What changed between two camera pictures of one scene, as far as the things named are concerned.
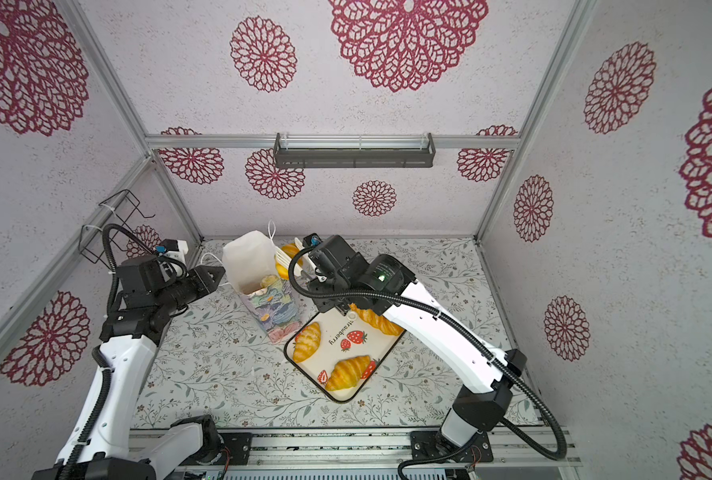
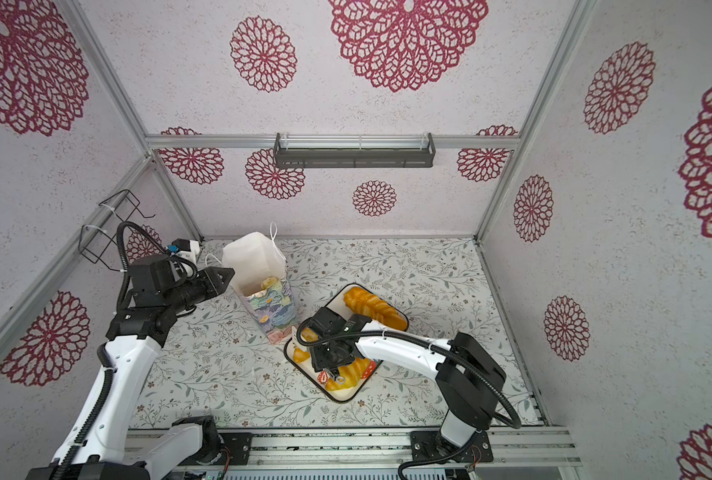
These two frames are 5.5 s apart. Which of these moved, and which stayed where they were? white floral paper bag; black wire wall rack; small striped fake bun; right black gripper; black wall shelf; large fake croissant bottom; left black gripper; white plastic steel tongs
Moved: white plastic steel tongs; small striped fake bun; right black gripper
Stayed: black wall shelf; white floral paper bag; left black gripper; large fake croissant bottom; black wire wall rack
